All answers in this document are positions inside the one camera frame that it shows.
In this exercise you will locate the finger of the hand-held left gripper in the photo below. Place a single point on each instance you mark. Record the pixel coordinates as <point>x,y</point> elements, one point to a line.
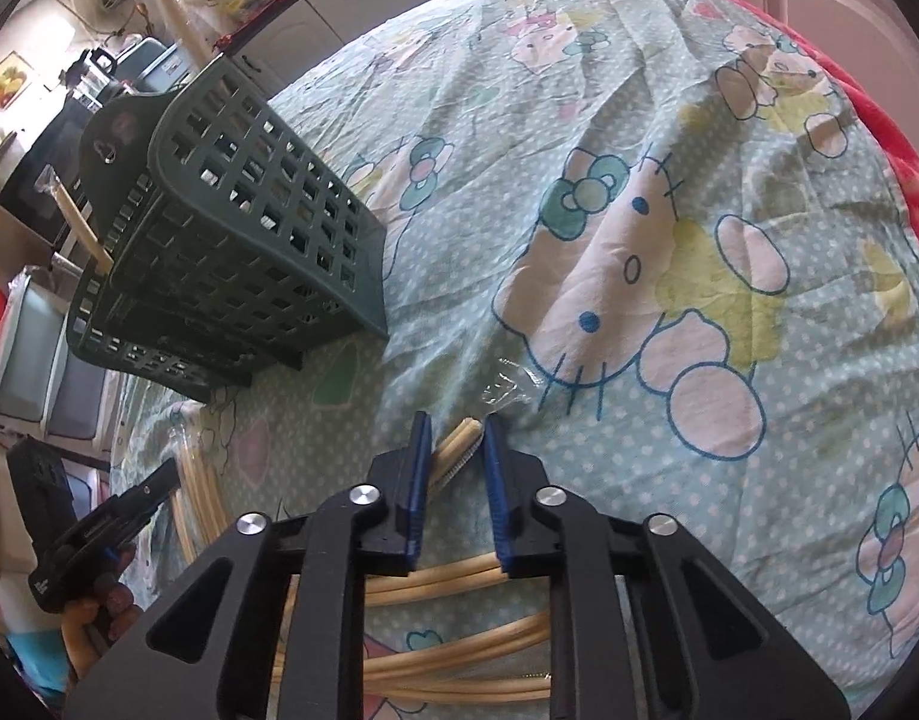
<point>156,484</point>

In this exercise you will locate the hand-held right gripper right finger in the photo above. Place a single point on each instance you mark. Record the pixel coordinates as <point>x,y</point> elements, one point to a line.
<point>501,499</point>

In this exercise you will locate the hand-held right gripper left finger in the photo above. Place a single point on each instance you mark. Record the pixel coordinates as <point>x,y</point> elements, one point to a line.
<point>418,487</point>

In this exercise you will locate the wooden chopstick pair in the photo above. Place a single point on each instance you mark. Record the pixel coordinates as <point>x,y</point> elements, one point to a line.
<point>467,652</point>
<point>459,446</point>
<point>444,585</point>
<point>183,517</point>
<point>81,229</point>
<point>459,691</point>

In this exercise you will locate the dark green plastic utensil basket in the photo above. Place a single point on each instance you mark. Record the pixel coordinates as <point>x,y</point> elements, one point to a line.
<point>242,255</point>

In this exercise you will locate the person's left hand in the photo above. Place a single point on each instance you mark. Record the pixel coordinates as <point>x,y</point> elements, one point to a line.
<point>111,604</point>

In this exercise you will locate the white plastic drawer unit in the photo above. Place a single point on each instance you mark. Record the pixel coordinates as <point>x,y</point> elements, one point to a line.
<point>32,345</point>

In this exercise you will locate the black microwave oven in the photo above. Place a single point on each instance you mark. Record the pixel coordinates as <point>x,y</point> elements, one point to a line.
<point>32,165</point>

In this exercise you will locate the blue plastic box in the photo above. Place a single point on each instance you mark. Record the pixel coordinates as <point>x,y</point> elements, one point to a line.
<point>156,64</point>

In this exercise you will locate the black blender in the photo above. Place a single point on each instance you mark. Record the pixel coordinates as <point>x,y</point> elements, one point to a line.
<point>92,67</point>

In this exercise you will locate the red fleece blanket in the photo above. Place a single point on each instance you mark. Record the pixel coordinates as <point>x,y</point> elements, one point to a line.
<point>902,142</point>

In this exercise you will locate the pink door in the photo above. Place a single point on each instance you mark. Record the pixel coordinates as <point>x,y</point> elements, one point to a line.
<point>842,7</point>

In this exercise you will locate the fruit wall picture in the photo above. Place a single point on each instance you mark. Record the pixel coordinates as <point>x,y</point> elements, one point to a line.
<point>6,86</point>

